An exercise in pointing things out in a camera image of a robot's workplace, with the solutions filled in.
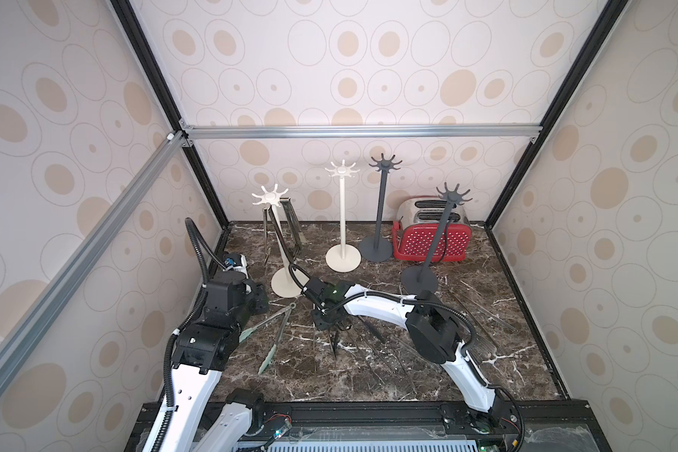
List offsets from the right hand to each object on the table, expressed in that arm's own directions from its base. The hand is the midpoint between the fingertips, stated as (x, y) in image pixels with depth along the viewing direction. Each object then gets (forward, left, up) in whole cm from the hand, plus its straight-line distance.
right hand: (330, 317), depth 93 cm
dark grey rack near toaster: (+16, -32, +1) cm, 36 cm away
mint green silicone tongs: (-16, +17, +3) cm, 23 cm away
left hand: (-5, +14, +28) cm, 32 cm away
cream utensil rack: (+24, -3, +2) cm, 24 cm away
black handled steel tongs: (-3, -13, +1) cm, 13 cm away
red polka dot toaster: (+28, -29, +16) cm, 44 cm away
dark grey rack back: (+29, -17, +2) cm, 33 cm away
